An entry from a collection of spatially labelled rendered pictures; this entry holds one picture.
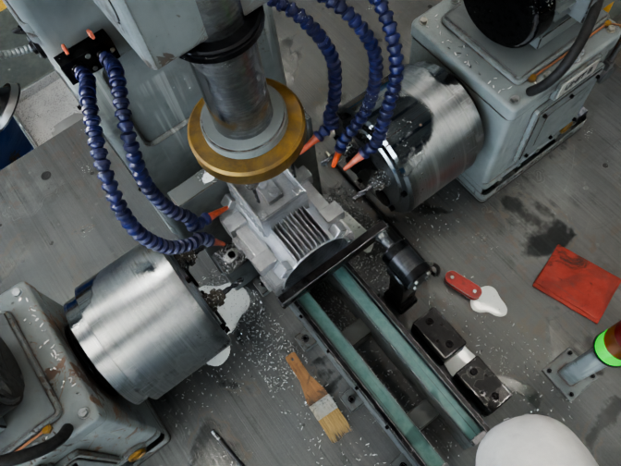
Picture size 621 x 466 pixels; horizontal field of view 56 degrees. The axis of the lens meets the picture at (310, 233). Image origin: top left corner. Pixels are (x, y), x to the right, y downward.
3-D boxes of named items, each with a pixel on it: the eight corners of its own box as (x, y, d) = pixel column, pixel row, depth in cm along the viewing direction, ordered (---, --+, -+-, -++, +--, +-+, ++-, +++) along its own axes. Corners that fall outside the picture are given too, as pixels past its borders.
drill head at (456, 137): (305, 175, 132) (292, 108, 109) (443, 79, 139) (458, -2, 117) (376, 256, 123) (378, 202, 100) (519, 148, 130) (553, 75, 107)
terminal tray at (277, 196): (230, 195, 113) (222, 177, 107) (274, 165, 115) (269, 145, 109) (265, 240, 109) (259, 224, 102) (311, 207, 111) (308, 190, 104)
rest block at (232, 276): (222, 272, 136) (210, 252, 126) (247, 254, 138) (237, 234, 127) (237, 291, 134) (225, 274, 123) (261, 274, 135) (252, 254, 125)
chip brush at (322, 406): (279, 361, 127) (279, 361, 126) (298, 348, 128) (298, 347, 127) (333, 445, 119) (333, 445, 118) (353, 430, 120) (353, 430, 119)
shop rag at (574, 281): (621, 280, 128) (623, 278, 127) (596, 324, 124) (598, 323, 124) (557, 244, 132) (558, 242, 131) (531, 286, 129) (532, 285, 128)
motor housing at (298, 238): (229, 239, 126) (207, 199, 109) (299, 190, 130) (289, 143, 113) (283, 310, 119) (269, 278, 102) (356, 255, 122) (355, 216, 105)
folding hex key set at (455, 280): (441, 281, 131) (442, 278, 129) (448, 270, 132) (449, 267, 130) (475, 303, 128) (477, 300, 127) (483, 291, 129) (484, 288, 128)
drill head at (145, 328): (44, 357, 120) (-31, 324, 97) (194, 252, 126) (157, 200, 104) (102, 461, 110) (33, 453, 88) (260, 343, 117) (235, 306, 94)
